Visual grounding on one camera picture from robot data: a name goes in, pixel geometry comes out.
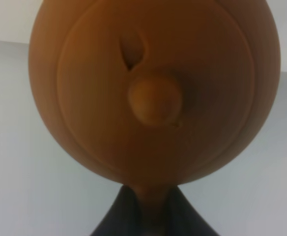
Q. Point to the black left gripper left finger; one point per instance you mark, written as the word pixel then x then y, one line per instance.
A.
pixel 123 218

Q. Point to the brown clay teapot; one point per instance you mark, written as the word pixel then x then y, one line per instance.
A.
pixel 154 93

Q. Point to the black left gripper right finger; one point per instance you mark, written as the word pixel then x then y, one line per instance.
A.
pixel 181 219

